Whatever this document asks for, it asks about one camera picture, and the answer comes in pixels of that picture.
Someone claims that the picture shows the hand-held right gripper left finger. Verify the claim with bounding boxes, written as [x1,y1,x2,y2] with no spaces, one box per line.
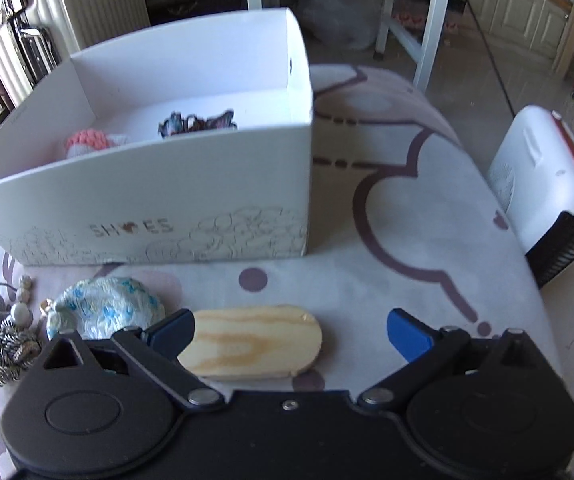
[42,309,223,406]

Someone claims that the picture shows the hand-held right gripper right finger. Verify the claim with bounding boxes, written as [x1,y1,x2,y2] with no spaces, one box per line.
[357,309,542,406]

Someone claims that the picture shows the striped rope tassel with pearl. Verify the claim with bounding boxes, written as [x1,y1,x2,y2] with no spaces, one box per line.
[0,302,48,386]

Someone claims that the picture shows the blue floral fabric pouch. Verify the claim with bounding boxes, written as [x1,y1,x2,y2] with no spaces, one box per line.
[46,276,168,341]

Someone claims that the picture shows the wooden block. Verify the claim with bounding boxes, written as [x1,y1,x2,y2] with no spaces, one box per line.
[177,305,324,378]

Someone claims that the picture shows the white shoe box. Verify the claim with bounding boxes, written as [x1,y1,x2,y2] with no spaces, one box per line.
[0,7,315,267]

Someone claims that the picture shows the pink crochet doll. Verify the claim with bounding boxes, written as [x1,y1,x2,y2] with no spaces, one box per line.
[64,130,133,161]

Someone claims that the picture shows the dark crochet flower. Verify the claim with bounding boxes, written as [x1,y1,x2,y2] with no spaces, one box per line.
[158,109,239,138]

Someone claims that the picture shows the printed blanket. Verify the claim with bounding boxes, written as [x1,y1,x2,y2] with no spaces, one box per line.
[0,64,565,480]

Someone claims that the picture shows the white space heater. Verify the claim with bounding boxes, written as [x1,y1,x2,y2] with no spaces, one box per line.
[487,105,574,288]

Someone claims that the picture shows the clear plastic bag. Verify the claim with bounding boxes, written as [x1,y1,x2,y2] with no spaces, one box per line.
[299,0,385,51]

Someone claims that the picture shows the white ribbed suitcase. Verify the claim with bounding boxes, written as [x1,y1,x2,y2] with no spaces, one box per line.
[0,0,150,111]

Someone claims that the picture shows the cream kitchen cabinets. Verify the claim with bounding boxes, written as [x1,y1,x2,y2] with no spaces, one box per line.
[372,0,574,78]

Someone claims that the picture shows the thin black cable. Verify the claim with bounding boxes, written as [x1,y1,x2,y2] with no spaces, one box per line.
[454,0,518,116]

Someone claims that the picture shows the white table frame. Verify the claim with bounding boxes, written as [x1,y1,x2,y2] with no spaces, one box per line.
[244,0,458,91]

